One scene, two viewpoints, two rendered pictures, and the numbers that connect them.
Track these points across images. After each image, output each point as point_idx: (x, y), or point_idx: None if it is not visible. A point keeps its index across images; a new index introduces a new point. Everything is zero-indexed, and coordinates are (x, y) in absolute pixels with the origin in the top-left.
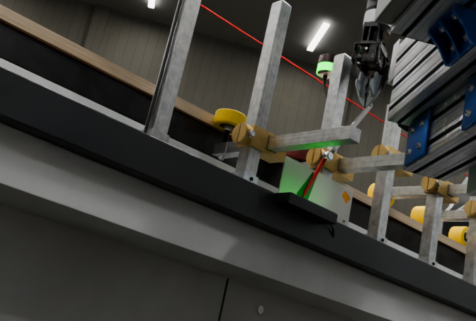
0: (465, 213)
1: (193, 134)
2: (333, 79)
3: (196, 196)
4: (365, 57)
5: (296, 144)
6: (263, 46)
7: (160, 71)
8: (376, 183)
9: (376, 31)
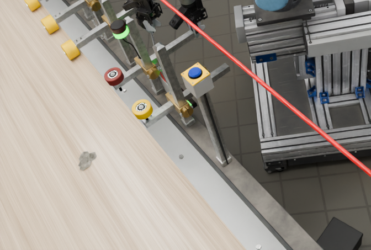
0: None
1: None
2: (134, 35)
3: None
4: (155, 16)
5: None
6: (166, 73)
7: (221, 143)
8: (121, 42)
9: None
